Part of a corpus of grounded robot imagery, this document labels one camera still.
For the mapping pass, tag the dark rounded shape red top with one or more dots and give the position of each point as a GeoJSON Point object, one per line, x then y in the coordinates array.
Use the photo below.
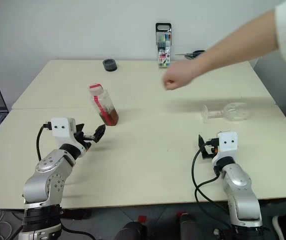
{"type": "Point", "coordinates": [130, 230]}
{"type": "Point", "coordinates": [190, 227]}

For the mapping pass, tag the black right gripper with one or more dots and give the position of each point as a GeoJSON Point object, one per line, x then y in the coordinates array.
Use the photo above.
{"type": "Point", "coordinates": [212, 145]}

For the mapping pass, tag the person's bare forearm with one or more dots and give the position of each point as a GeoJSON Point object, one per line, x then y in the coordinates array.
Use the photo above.
{"type": "Point", "coordinates": [233, 50]}

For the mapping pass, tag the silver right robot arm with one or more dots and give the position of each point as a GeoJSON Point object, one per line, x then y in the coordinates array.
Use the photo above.
{"type": "Point", "coordinates": [240, 185]}

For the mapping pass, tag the clear plastic bottle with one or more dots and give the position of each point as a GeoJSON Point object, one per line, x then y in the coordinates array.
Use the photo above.
{"type": "Point", "coordinates": [105, 110]}

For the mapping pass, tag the grey partition panel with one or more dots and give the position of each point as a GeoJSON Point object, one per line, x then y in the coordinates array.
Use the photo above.
{"type": "Point", "coordinates": [278, 82]}

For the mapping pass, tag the person's bare hand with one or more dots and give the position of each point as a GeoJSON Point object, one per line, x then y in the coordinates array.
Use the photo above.
{"type": "Point", "coordinates": [179, 75]}

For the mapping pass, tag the black round lid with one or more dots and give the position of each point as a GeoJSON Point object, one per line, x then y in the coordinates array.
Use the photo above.
{"type": "Point", "coordinates": [110, 65]}

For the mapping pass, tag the clear wine glass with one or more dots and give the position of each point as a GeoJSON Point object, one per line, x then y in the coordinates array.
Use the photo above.
{"type": "Point", "coordinates": [235, 112]}

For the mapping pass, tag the marker pen pack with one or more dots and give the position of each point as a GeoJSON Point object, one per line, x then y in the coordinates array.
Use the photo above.
{"type": "Point", "coordinates": [163, 47]}

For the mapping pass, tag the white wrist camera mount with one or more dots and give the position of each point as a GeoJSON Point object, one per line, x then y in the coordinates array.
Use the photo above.
{"type": "Point", "coordinates": [228, 142]}
{"type": "Point", "coordinates": [60, 127]}

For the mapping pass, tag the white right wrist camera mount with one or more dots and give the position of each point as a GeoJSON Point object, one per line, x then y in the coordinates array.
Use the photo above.
{"type": "Point", "coordinates": [228, 142]}

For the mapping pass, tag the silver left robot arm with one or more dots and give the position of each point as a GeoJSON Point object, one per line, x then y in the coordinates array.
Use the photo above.
{"type": "Point", "coordinates": [50, 185]}

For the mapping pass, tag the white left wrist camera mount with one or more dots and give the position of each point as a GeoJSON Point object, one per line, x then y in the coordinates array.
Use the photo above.
{"type": "Point", "coordinates": [60, 127]}

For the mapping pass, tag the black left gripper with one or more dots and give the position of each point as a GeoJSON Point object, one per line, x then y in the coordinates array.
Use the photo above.
{"type": "Point", "coordinates": [84, 141]}

